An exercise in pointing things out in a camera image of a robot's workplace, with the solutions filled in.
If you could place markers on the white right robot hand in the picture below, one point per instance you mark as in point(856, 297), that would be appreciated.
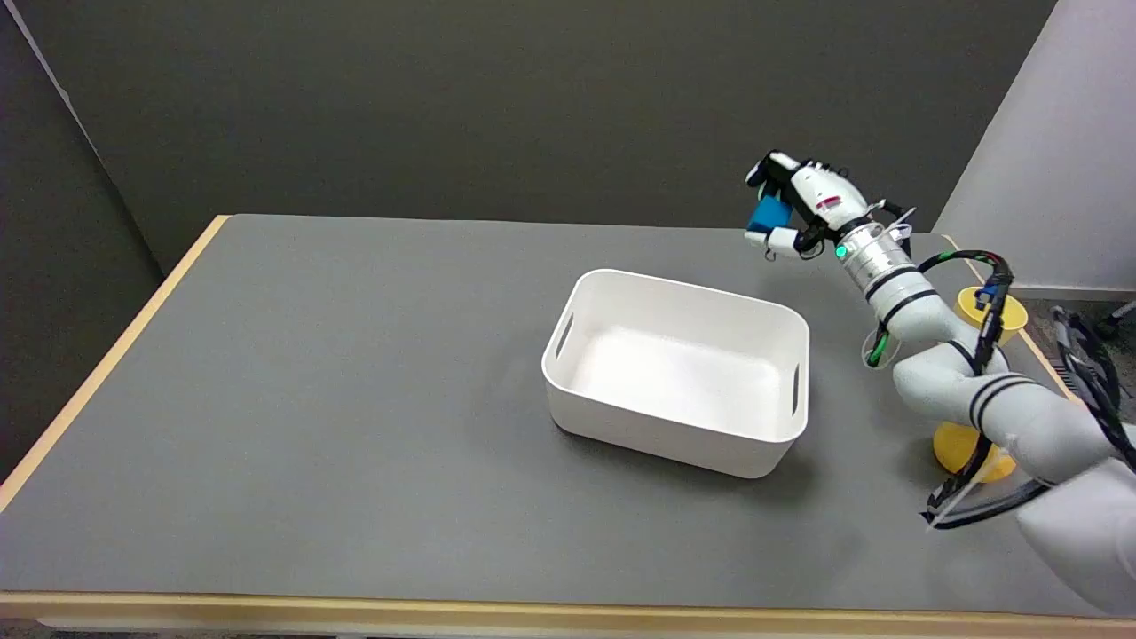
point(821, 197)

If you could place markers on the blue cube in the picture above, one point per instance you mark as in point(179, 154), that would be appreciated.
point(768, 213)

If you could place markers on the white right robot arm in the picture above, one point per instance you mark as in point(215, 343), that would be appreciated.
point(976, 382)

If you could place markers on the white plastic box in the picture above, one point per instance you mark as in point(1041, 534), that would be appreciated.
point(679, 373)

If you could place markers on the grey table mat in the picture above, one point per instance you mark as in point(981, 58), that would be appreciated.
point(497, 417)

